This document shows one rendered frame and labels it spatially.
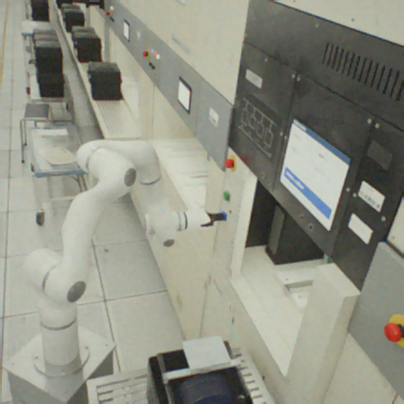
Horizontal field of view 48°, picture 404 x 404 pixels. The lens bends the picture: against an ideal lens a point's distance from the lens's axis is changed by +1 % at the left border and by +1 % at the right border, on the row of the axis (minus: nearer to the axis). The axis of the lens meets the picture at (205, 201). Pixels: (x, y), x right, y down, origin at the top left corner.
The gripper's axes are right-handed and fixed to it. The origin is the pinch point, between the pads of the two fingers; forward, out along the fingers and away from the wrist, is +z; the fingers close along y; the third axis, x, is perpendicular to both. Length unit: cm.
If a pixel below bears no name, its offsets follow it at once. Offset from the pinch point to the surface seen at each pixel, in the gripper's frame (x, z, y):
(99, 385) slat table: -34, -55, 43
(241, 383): -11, -18, 70
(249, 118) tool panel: 47.1, 2.5, 9.0
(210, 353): -2, -27, 65
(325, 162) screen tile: 53, 2, 56
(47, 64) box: -29, -54, -342
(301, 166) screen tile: 47, 2, 46
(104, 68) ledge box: -4, -13, -238
